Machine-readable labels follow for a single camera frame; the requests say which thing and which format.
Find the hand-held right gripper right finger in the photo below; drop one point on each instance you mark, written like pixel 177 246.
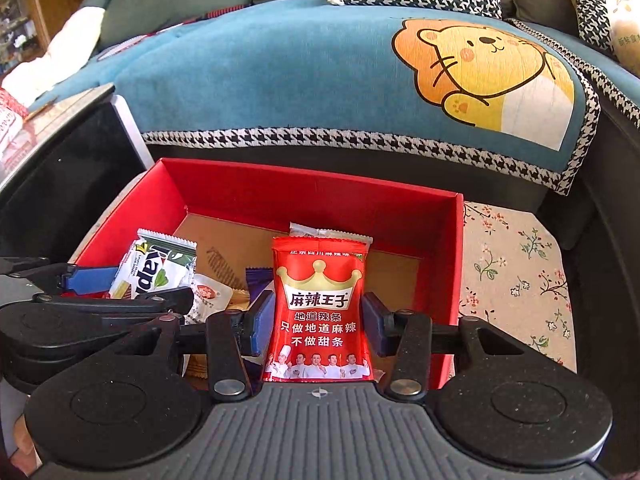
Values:
pixel 372 330

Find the red spicy strip packet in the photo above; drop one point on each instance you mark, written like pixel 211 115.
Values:
pixel 317 285

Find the floral tablecloth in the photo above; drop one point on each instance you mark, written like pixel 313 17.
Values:
pixel 510 260

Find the white cloth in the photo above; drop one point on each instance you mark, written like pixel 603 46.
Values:
pixel 60 50

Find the red white bag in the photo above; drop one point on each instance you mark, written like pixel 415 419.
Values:
pixel 10 120

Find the white plastic bag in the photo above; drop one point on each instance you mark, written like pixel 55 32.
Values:
pixel 625 20

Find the thin wooden stick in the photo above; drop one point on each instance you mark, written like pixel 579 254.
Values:
pixel 40 109

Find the purple snack packet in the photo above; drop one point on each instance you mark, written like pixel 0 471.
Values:
pixel 257 282

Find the dark grey sofa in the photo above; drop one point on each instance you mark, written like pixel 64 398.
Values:
pixel 600 185

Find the gold snack packet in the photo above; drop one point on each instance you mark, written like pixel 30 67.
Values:
pixel 197 366

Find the blue cartoon sofa cover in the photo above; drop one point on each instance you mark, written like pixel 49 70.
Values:
pixel 300 85

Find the white snack packet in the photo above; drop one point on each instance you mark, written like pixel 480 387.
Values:
pixel 207 292

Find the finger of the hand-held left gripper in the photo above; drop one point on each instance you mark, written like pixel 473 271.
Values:
pixel 92 278
pixel 165 300

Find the yellow houndstooth cushion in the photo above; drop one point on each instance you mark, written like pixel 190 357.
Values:
pixel 587 5

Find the silver grey snack packet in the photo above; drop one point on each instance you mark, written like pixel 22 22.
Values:
pixel 320 232

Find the green white wafer packet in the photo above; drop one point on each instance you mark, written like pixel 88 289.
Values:
pixel 145 265

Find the grey green cushion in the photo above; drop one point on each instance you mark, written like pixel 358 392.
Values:
pixel 175 5

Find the red cardboard box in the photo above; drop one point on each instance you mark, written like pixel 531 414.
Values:
pixel 310 185

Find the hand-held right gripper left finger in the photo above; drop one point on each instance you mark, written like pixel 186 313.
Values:
pixel 257 330

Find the black glossy cabinet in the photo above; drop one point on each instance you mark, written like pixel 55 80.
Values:
pixel 60 175

